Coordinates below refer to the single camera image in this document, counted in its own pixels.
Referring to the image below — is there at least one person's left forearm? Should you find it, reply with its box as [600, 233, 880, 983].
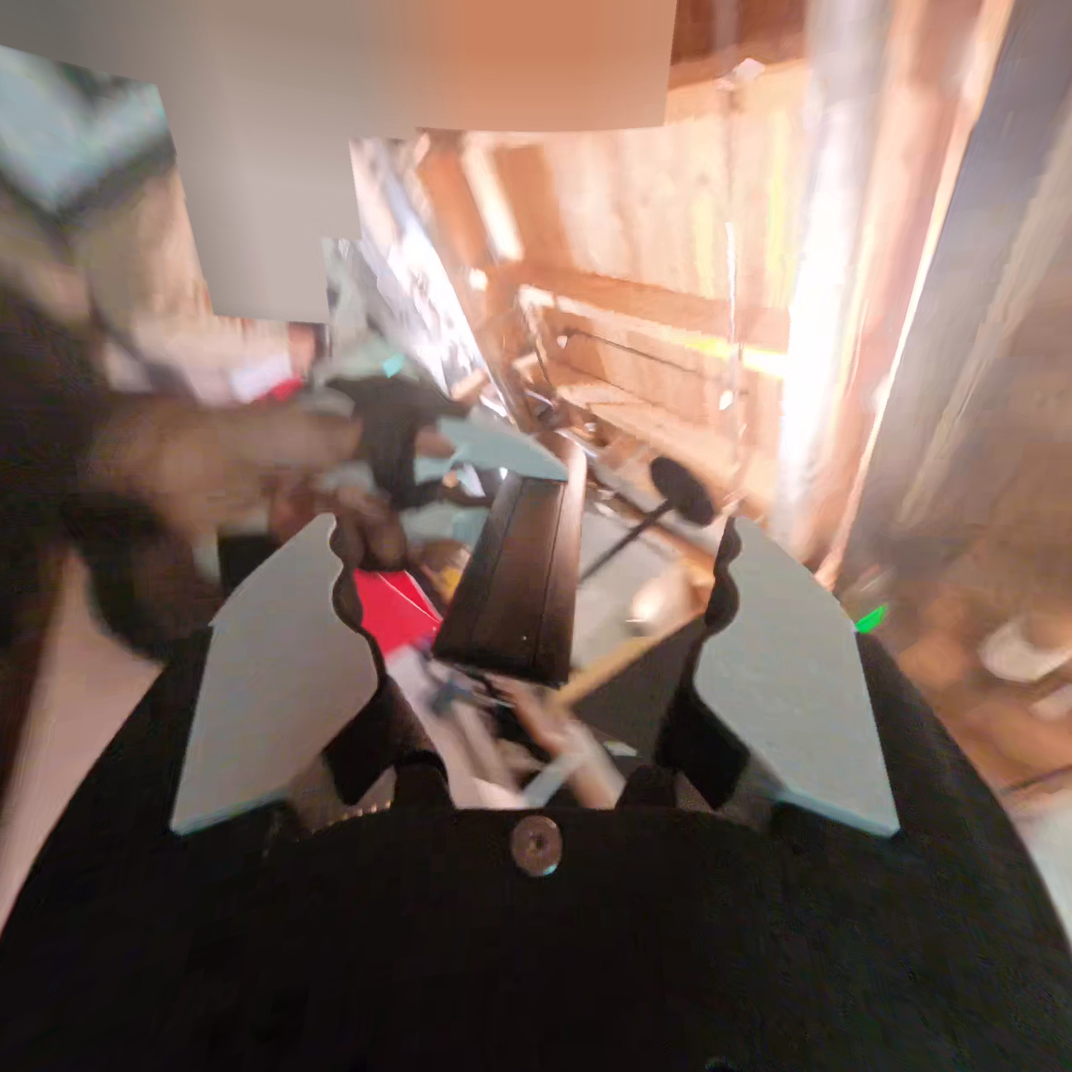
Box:
[79, 410, 252, 537]

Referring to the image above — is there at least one person's left hand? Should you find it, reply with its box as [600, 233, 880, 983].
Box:
[243, 406, 415, 575]

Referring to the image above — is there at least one black remote control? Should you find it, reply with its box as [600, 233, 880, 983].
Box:
[431, 469, 589, 690]

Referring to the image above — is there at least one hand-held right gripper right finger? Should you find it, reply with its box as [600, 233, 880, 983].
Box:
[691, 518, 903, 839]

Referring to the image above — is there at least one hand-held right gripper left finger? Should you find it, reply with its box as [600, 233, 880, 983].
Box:
[170, 513, 395, 836]

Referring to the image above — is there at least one black round stand base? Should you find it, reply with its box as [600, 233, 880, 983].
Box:
[578, 456, 719, 587]

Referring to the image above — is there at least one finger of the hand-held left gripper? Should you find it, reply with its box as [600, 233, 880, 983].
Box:
[435, 414, 571, 484]

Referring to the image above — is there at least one red plastic bin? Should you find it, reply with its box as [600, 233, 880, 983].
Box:
[353, 569, 443, 658]

